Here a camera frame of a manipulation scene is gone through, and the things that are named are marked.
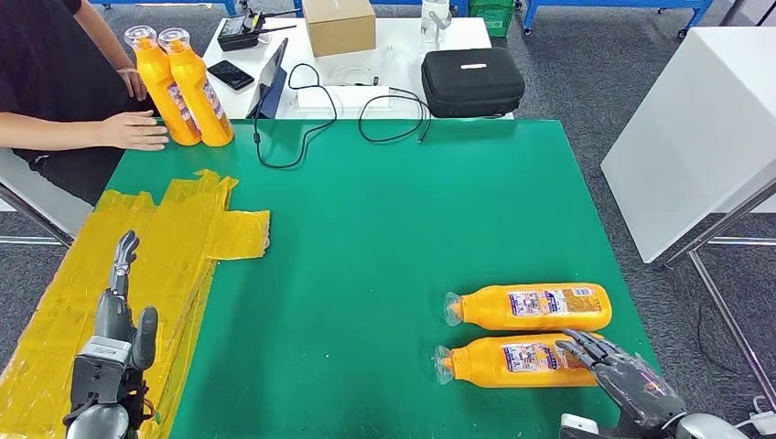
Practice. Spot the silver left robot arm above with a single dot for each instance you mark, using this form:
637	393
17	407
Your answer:
97	424

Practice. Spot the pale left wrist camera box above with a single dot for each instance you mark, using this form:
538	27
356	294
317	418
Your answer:
100	375

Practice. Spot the person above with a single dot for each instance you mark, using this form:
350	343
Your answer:
42	54

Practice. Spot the black smartphone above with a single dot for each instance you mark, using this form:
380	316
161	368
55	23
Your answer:
231	75

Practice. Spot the green plastic crate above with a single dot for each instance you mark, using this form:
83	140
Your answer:
492	17

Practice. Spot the yellow tape sheet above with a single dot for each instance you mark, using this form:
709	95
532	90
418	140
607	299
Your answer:
60	303

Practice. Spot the green work table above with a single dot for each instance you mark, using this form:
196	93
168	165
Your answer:
394	212

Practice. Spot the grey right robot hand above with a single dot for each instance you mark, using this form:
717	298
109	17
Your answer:
636	388

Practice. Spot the flat white box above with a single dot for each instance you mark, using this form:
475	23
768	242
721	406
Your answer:
343	99

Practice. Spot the white desk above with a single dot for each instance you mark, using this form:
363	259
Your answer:
412	39

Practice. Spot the black carrying case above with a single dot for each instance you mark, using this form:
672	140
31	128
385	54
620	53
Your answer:
473	83

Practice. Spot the metal table leg frame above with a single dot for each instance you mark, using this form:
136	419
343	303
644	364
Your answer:
725	318

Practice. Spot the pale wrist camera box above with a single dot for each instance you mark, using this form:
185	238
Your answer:
582	427
100	375

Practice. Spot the person's right hand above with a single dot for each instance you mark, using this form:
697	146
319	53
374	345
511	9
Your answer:
133	132

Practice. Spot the orange plastic bottle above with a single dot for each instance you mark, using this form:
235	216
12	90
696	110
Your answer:
485	363
212	115
170	103
485	309

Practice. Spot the cardboard box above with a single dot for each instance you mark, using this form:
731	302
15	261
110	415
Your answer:
338	27

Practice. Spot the white power strip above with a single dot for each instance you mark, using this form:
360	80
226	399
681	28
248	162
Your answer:
764	422

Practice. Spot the dark blue tablet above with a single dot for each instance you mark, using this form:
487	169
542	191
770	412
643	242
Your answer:
271	82

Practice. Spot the black radio with antennas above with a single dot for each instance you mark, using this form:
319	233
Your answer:
237	33

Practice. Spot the person's left hand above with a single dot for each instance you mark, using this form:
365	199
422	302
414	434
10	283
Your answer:
134	83

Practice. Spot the metal bench leg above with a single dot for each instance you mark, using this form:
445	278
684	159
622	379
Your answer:
36	212

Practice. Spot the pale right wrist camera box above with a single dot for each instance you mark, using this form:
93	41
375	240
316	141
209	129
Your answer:
582	427

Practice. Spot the white bench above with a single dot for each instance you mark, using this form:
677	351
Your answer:
54	209

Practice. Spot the blue metal frame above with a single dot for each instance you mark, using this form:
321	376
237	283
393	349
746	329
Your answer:
529	17

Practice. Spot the person's right forearm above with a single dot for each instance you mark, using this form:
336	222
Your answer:
48	132

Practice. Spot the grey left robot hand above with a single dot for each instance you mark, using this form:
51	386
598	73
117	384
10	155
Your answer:
115	318

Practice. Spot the person's left forearm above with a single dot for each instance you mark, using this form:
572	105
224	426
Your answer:
100	30

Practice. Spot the large white table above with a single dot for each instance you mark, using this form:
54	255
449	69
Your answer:
697	121

